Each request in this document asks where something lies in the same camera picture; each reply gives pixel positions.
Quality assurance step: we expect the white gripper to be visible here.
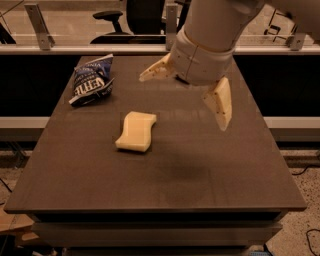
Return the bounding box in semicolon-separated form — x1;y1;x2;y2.
139;25;234;131

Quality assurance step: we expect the yellow sponge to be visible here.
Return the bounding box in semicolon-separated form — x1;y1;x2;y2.
115;111;157;152

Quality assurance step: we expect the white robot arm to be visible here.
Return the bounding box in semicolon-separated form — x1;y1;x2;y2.
140;0;320;130

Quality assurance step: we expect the black office chair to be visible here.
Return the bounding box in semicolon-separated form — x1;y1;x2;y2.
89;0;191;45

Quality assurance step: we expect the blue kettle chips bag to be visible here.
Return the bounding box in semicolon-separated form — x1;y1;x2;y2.
69;54;114;107

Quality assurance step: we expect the brown wooden table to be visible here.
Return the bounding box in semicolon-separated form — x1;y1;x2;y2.
5;56;306;256

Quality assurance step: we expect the wheeled metal cart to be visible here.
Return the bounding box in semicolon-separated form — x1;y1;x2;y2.
264;9;296;42

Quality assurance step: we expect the cardboard box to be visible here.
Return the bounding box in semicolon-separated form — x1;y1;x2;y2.
0;207;40;245

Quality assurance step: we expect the middle metal railing bracket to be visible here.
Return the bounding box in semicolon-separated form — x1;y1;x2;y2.
166;3;178;50

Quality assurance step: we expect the metal railing bracket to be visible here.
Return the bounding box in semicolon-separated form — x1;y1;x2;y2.
166;3;178;50
286;33;306;51
24;3;55;50

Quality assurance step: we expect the right metal railing bracket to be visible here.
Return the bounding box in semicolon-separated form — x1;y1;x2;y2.
286;33;306;51

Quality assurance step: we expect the left metal railing bracket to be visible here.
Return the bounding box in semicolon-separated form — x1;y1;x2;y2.
24;3;55;50

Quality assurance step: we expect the black floor cable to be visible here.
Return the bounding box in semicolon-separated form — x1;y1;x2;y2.
291;164;320;256

